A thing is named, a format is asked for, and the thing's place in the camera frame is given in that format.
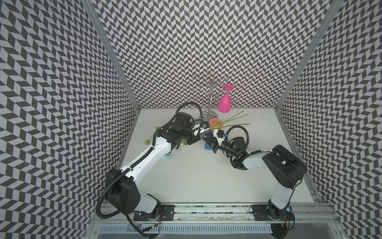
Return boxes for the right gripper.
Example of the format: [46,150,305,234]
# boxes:
[202,133,238,157]

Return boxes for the blue tape dispenser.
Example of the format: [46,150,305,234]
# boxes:
[205,142,212,150]

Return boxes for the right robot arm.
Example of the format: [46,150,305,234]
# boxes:
[203,134,307,222]

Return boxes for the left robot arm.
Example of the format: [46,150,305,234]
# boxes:
[96,112,210,220]

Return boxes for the orange patterned bowl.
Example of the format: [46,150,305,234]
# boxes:
[209,118,222,130]

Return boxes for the chrome glass holder stand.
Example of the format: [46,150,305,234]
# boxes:
[193,71,224,121]

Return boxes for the pink plastic wine glass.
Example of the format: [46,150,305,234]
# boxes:
[218,84,235,114]

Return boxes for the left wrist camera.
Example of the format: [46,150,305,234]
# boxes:
[191,127,208,137]

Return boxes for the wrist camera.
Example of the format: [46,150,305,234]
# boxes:
[213,129,227,146]
[191,127,208,137]

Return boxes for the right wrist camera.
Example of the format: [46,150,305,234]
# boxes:
[213,129,227,146]

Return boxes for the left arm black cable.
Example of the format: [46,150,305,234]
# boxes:
[95,101,205,239]

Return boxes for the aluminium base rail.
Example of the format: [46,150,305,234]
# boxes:
[85,203,346,239]

